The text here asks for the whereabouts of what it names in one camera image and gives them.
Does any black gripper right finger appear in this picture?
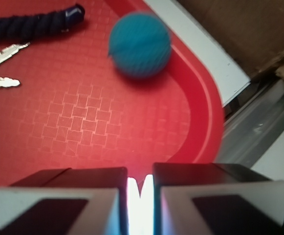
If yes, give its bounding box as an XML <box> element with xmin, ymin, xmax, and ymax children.
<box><xmin>153</xmin><ymin>163</ymin><xmax>284</xmax><ymax>235</ymax></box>

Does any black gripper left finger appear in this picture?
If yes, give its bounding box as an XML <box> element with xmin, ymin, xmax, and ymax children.
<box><xmin>0</xmin><ymin>167</ymin><xmax>128</xmax><ymax>235</ymax></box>

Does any blue textured ball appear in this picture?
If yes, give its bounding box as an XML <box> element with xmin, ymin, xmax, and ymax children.
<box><xmin>108</xmin><ymin>11</ymin><xmax>172</xmax><ymax>79</ymax></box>

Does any red plastic tray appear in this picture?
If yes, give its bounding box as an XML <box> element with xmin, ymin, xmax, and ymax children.
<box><xmin>0</xmin><ymin>0</ymin><xmax>223</xmax><ymax>186</ymax></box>

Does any silver keys bunch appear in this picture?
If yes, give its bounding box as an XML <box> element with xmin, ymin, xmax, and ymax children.
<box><xmin>0</xmin><ymin>42</ymin><xmax>31</xmax><ymax>89</ymax></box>

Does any brown cardboard sheet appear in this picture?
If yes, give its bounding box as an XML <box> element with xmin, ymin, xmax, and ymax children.
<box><xmin>179</xmin><ymin>0</ymin><xmax>284</xmax><ymax>80</ymax></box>

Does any navy blue rope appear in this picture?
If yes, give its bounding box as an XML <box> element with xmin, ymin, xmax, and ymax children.
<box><xmin>0</xmin><ymin>3</ymin><xmax>86</xmax><ymax>43</ymax></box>

